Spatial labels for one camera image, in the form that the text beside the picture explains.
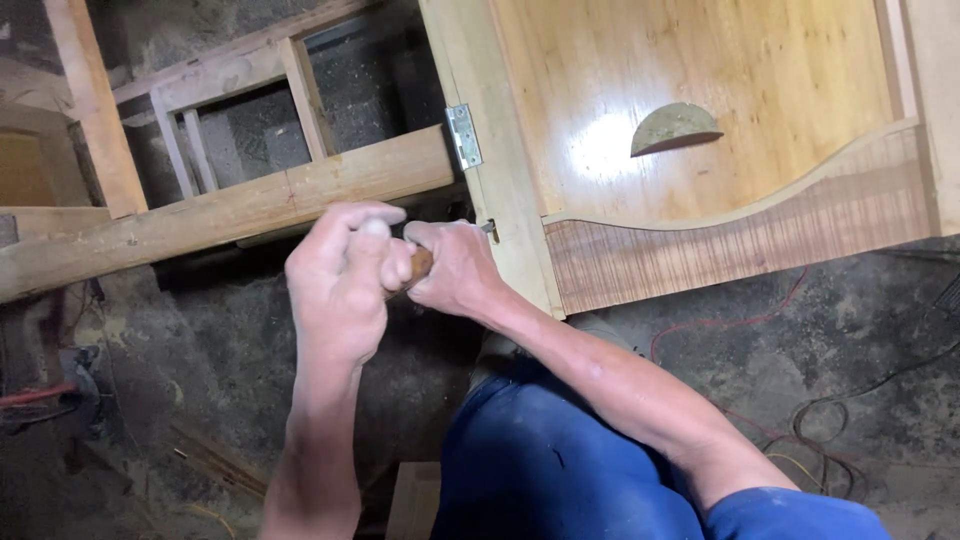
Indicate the silver metal hinge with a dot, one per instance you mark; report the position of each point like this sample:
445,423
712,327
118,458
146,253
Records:
463,136

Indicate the person's blue sleeve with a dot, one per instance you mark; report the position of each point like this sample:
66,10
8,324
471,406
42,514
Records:
795,514

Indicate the person's left hand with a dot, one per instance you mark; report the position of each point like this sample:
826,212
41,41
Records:
337,300

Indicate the wooden frame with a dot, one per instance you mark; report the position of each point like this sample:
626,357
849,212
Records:
202,150

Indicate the wooden cabinet door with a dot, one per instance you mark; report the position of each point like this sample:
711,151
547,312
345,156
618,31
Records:
697,142

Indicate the small wooden board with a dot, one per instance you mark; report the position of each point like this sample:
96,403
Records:
414,501

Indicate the person's right hand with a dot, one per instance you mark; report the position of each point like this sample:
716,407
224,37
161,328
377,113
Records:
457,274

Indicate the person's right fingers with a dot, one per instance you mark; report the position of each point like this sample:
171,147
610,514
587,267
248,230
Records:
418,238

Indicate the person's blue trousers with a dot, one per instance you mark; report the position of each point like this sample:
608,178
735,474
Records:
555,457

